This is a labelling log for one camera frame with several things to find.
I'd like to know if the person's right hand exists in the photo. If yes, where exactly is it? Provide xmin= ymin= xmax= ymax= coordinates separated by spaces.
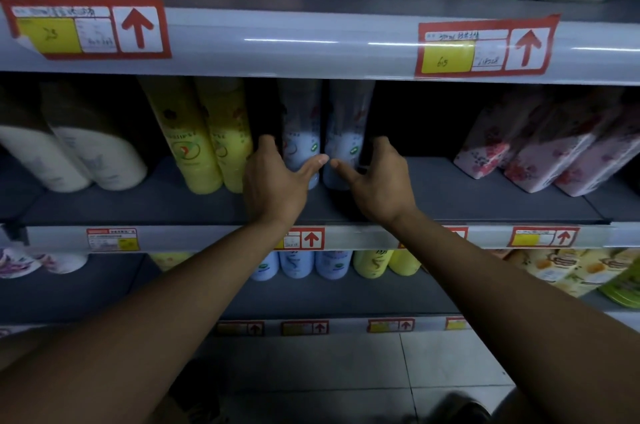
xmin=329 ymin=136 xmax=419 ymax=231

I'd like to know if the small yellow bottle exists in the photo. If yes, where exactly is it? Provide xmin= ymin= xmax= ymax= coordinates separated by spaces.
xmin=149 ymin=252 xmax=195 ymax=272
xmin=388 ymin=249 xmax=422 ymax=277
xmin=353 ymin=250 xmax=395 ymax=279

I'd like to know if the person's left forearm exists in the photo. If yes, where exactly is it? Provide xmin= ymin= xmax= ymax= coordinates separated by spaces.
xmin=0 ymin=218 xmax=301 ymax=424

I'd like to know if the light blue shampoo bottle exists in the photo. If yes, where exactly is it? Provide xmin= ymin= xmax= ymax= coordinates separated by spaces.
xmin=322 ymin=80 xmax=376 ymax=191
xmin=279 ymin=80 xmax=321 ymax=189

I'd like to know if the yellow shampoo bottle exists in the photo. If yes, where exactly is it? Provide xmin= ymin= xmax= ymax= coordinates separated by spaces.
xmin=139 ymin=78 xmax=223 ymax=195
xmin=195 ymin=78 xmax=253 ymax=194

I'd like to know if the person's left shoe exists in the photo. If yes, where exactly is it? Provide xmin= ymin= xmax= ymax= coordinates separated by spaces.
xmin=167 ymin=358 xmax=223 ymax=424

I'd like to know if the person's right forearm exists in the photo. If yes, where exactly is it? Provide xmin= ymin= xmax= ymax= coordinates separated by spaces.
xmin=385 ymin=210 xmax=640 ymax=424

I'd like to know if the person's shoe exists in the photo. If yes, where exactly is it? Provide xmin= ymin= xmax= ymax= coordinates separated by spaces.
xmin=167 ymin=358 xmax=223 ymax=424
xmin=429 ymin=391 xmax=493 ymax=424

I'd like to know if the grey metal shelf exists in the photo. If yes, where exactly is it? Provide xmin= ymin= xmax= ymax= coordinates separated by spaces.
xmin=0 ymin=0 xmax=640 ymax=339

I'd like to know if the pink floral bottle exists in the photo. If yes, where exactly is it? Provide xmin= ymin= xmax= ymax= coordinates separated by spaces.
xmin=503 ymin=93 xmax=621 ymax=194
xmin=555 ymin=108 xmax=640 ymax=198
xmin=453 ymin=88 xmax=546 ymax=180

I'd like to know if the person's right shoe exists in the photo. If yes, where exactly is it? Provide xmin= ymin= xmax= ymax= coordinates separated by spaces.
xmin=429 ymin=391 xmax=493 ymax=424

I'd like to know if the person's left hand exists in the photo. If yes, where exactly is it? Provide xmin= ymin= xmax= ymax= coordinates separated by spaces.
xmin=242 ymin=134 xmax=331 ymax=231

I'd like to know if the small light blue bottle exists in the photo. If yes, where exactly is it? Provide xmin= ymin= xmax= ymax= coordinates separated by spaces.
xmin=315 ymin=251 xmax=353 ymax=281
xmin=279 ymin=251 xmax=315 ymax=279
xmin=249 ymin=252 xmax=280 ymax=282

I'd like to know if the white shampoo bottle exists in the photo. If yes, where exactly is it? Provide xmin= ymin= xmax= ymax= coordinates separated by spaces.
xmin=0 ymin=83 xmax=93 ymax=193
xmin=41 ymin=80 xmax=149 ymax=191

